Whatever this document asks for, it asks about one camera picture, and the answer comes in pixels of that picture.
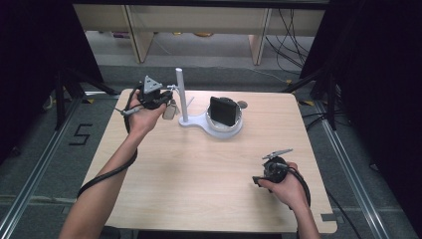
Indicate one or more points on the person's left hand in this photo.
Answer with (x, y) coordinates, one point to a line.
(144, 119)

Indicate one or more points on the yellow round object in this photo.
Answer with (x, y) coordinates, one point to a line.
(203, 34)

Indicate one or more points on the black leather wallet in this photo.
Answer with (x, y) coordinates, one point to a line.
(224, 111)

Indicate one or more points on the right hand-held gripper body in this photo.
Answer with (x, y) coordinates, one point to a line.
(274, 171)

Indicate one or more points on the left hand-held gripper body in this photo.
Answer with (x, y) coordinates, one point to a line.
(151, 85)

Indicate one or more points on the small dark round disc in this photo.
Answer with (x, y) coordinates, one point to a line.
(243, 104)

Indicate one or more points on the aluminium floor rail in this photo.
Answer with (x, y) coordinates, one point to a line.
(348, 172)
(20, 202)

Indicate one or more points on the key bunch with silver fob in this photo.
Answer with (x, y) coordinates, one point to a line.
(169, 112)

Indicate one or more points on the person's right hand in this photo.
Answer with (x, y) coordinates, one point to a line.
(288, 194)

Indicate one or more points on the silver rimmed white bowl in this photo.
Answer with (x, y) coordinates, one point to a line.
(217, 127)

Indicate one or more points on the white key stand with hooks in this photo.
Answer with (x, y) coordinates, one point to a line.
(181, 96)

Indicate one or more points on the dark curtain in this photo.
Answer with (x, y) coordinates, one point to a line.
(381, 83)
(30, 49)

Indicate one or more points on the black metal stand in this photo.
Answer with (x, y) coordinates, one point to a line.
(60, 99)
(331, 99)

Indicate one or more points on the light wooden desk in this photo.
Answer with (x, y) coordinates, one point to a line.
(199, 18)

